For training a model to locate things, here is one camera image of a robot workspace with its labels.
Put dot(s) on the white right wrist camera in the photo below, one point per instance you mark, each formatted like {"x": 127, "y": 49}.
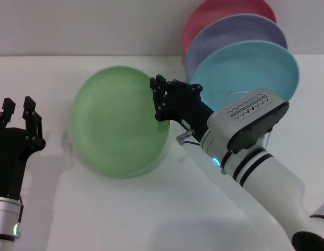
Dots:
{"x": 253, "y": 112}

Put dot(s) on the red plate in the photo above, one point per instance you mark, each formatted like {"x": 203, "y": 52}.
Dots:
{"x": 203, "y": 21}

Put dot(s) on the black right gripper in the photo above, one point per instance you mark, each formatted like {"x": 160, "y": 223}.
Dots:
{"x": 188, "y": 109}

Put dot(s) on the purple plate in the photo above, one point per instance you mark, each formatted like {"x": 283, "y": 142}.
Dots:
{"x": 229, "y": 31}

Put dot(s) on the green plate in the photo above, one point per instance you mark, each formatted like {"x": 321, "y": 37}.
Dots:
{"x": 117, "y": 125}

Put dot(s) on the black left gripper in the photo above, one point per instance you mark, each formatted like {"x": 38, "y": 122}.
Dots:
{"x": 10, "y": 162}

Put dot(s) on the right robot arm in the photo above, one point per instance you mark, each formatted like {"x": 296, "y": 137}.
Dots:
{"x": 269, "y": 188}

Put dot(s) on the light blue plate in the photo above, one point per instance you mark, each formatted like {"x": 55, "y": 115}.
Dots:
{"x": 243, "y": 70}

